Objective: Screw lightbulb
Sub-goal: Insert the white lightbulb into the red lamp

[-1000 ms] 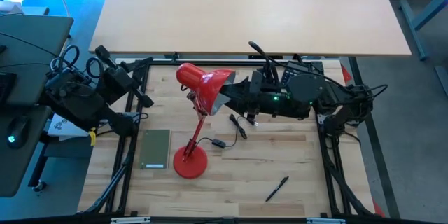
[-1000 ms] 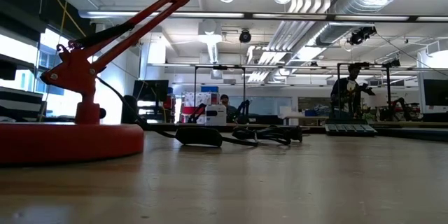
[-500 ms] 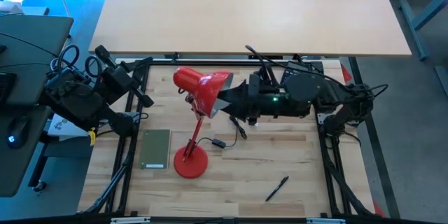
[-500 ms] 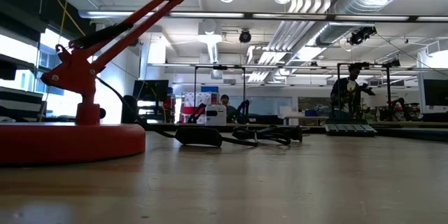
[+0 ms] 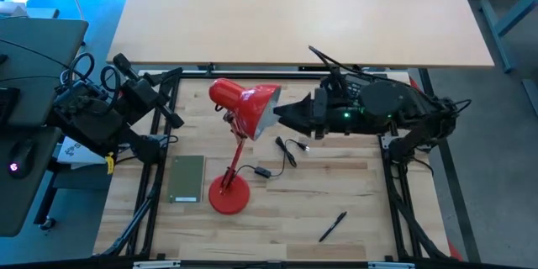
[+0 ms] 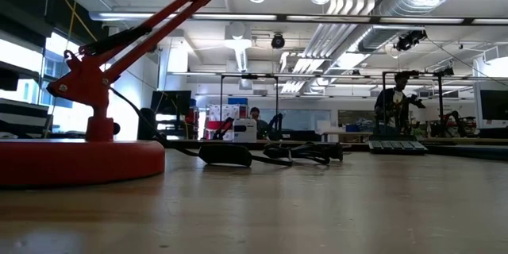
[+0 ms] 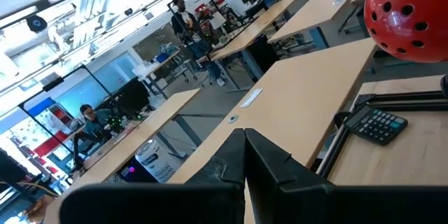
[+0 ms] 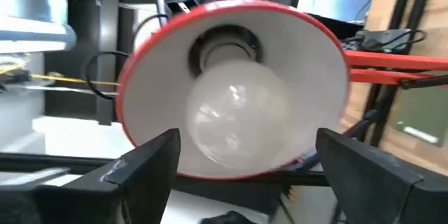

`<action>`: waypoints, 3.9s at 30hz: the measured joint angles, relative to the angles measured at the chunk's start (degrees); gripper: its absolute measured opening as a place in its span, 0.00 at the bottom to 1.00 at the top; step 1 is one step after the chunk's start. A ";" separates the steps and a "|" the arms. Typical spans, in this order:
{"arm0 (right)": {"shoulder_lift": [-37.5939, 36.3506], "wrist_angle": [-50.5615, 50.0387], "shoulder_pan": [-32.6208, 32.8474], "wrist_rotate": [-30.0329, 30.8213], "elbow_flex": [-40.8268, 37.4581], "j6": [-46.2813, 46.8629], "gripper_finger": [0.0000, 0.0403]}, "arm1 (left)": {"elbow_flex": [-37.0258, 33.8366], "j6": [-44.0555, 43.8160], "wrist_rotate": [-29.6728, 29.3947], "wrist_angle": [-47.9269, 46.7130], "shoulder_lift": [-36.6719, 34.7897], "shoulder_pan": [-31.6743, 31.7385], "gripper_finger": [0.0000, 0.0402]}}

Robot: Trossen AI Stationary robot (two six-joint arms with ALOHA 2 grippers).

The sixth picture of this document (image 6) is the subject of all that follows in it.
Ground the red desk lamp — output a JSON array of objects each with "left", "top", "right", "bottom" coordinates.
[{"left": 0, "top": 0, "right": 215, "bottom": 187}]

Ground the person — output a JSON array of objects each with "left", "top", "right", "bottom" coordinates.
[
  {"left": 248, "top": 106, "right": 267, "bottom": 140},
  {"left": 374, "top": 71, "right": 426, "bottom": 136}
]

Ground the white box device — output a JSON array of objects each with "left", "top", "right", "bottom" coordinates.
[{"left": 233, "top": 117, "right": 258, "bottom": 143}]

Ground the white ceiling fixture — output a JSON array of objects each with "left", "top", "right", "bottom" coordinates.
[{"left": 224, "top": 21, "right": 255, "bottom": 73}]

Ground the black background monitor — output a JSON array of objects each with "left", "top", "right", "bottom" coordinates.
[{"left": 150, "top": 90, "right": 193, "bottom": 117}]

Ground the ceiling light strip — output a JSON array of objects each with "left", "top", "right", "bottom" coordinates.
[
  {"left": 89, "top": 11, "right": 178, "bottom": 21},
  {"left": 192, "top": 13, "right": 278, "bottom": 21},
  {"left": 286, "top": 15, "right": 372, "bottom": 22},
  {"left": 471, "top": 18, "right": 508, "bottom": 25},
  {"left": 379, "top": 17, "right": 465, "bottom": 25}
]

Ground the black cylinder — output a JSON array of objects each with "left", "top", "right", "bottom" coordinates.
[{"left": 137, "top": 107, "right": 158, "bottom": 140}]

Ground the black calculator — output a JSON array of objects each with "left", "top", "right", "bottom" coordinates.
[{"left": 368, "top": 140, "right": 429, "bottom": 156}]

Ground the dark grey side desk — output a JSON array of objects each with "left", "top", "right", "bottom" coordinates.
[{"left": 0, "top": 98, "right": 53, "bottom": 140}]

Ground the large window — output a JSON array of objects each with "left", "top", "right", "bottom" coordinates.
[{"left": 0, "top": 27, "right": 116, "bottom": 140}]

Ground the computer monitor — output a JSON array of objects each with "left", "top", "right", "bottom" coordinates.
[{"left": 474, "top": 81, "right": 508, "bottom": 130}]

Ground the black background stand frame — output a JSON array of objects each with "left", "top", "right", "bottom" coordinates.
[{"left": 219, "top": 73, "right": 279, "bottom": 130}]

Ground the yellow cable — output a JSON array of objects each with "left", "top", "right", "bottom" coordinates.
[{"left": 43, "top": 0, "right": 100, "bottom": 139}]

